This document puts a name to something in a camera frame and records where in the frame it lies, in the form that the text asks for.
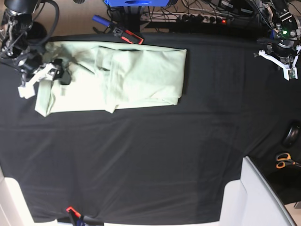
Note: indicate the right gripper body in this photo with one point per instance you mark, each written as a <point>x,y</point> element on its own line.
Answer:
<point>29,61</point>

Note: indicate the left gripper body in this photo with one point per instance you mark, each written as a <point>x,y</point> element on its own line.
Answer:
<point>283,50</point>

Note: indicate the light green T-shirt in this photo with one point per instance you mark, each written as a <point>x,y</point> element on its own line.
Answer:
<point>110,76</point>

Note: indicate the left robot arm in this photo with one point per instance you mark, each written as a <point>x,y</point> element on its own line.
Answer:
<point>284,35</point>

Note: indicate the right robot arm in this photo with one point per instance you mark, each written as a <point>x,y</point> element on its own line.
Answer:
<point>20,46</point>

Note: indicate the blue orange clamp top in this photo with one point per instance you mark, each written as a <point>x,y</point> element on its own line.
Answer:
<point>119,31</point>

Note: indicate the black tape roll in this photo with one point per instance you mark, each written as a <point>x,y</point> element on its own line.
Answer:
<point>292,135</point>

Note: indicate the blue box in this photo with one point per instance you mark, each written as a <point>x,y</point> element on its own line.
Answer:
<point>154,3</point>

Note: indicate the white power strip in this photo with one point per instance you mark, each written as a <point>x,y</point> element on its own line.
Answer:
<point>183,17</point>

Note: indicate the black table cloth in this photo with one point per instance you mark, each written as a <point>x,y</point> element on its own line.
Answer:
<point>162,165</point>

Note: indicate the white chair left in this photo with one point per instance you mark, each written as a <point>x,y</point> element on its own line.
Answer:
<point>13,208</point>

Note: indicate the grey chair right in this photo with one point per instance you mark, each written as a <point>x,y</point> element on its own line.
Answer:
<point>250,201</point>

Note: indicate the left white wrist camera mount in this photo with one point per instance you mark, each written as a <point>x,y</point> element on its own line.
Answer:
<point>289,69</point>

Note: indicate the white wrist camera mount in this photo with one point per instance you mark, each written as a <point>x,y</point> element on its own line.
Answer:
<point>289,69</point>
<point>35,81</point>

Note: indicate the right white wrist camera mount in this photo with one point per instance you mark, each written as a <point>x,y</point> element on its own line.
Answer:
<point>35,81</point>

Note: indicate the orange handled scissors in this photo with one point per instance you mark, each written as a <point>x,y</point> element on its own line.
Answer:
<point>284,160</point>

